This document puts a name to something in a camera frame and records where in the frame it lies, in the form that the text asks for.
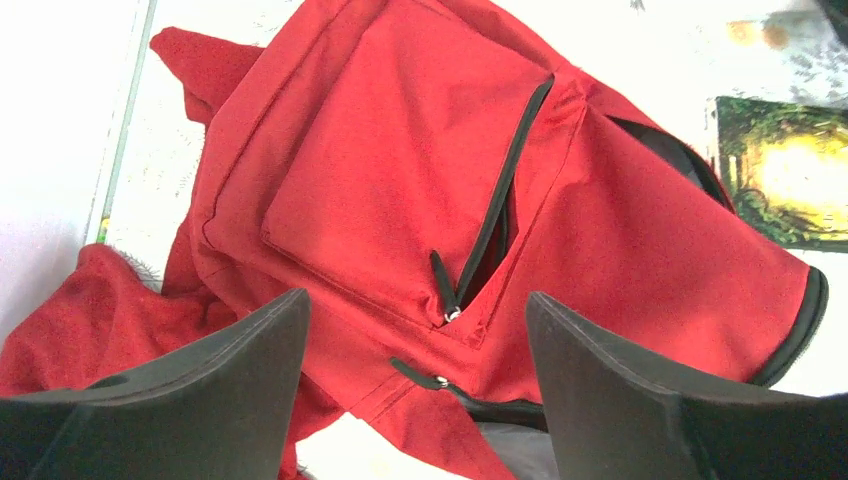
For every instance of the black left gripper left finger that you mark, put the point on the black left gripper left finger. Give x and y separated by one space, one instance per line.
218 408

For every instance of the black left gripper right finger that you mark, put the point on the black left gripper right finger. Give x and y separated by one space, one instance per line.
616 410

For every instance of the red student backpack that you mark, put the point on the red student backpack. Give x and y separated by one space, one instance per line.
422 167

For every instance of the red cloth garment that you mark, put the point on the red cloth garment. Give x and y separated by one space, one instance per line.
103 319

